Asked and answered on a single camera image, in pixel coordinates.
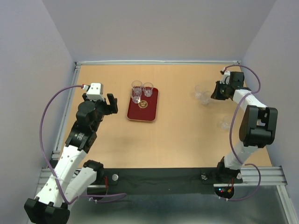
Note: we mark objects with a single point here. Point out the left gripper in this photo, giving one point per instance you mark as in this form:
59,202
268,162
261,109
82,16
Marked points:
112,108

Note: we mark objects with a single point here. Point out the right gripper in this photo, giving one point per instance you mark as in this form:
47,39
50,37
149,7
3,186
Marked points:
215,94

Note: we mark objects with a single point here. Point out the clear glass corner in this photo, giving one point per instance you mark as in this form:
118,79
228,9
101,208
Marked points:
206,98

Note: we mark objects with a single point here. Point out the clear glass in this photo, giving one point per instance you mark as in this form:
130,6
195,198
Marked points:
225,123
199,90
137,87
147,89
136,96

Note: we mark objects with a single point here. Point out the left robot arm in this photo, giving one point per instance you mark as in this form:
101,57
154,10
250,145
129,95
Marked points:
53,203

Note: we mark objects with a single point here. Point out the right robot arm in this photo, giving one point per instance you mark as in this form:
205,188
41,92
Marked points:
257,129

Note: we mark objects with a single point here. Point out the red lacquer tray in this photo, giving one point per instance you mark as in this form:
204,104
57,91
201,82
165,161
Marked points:
145,110

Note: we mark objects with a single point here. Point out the black base mat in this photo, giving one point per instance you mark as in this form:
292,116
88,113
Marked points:
159,181

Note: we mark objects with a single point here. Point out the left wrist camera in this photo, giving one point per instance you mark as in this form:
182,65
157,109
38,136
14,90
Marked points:
94,91

